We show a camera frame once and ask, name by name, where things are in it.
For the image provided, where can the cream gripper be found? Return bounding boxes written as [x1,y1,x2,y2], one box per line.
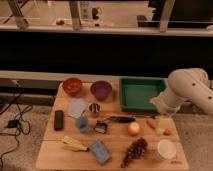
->
[156,115,172,136]

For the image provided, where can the black eraser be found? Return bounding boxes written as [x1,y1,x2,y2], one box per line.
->
[54,110,64,131]

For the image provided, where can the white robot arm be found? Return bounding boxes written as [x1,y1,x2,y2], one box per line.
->
[150,68,213,135]

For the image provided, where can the white paper cup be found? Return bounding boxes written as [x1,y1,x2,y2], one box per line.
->
[156,139,177,161]

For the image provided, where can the small metal cup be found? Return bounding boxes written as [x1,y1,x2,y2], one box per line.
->
[89,103,100,116]

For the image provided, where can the blue plastic cup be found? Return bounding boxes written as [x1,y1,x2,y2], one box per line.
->
[75,116,89,133]

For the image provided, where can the orange carrot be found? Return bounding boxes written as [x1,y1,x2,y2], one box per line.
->
[146,120,172,136]

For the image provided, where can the orange round fruit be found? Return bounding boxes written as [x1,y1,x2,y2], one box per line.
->
[127,122,140,136]

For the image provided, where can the green plastic tray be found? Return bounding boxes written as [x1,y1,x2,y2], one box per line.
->
[119,78,166,112]

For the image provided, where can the blue sponge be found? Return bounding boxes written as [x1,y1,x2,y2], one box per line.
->
[89,140,111,165]

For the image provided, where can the purple bowl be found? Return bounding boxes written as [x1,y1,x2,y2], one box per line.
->
[90,80,112,100]

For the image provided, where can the wooden board table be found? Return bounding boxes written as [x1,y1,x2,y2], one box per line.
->
[35,82,190,171]

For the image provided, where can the red bowl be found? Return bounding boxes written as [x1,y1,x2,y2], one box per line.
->
[62,78,82,96]

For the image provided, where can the black handled tool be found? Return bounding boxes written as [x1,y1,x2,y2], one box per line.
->
[104,116,135,123]

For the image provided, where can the black power adapter with cables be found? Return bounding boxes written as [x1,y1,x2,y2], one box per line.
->
[0,83,33,171]

